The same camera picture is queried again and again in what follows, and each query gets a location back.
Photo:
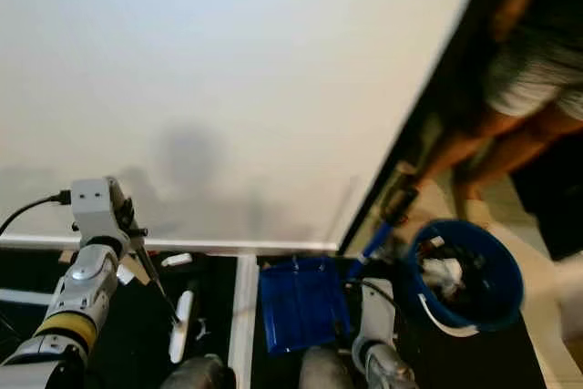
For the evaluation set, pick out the white crumpled paper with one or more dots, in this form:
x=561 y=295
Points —
x=442 y=275

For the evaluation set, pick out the small white scrap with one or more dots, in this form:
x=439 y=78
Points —
x=125 y=274
x=178 y=260

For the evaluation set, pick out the grey robot right leg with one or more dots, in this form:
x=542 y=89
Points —
x=328 y=371

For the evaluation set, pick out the grey robot left leg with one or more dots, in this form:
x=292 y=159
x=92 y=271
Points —
x=196 y=373

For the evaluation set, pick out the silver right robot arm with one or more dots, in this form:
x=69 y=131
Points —
x=378 y=316

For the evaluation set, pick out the person in white shorts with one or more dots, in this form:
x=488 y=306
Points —
x=528 y=79

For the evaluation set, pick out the grey robot leg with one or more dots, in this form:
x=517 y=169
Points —
x=328 y=371
x=196 y=373

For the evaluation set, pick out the brown cardboard piece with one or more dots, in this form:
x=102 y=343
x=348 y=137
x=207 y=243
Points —
x=148 y=268
x=66 y=257

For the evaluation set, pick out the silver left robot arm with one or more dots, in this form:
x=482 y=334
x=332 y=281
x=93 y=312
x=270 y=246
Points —
x=82 y=298

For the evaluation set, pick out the broom with white head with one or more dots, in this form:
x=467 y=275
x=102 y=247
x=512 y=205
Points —
x=181 y=330

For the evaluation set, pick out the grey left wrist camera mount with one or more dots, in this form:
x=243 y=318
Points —
x=93 y=205

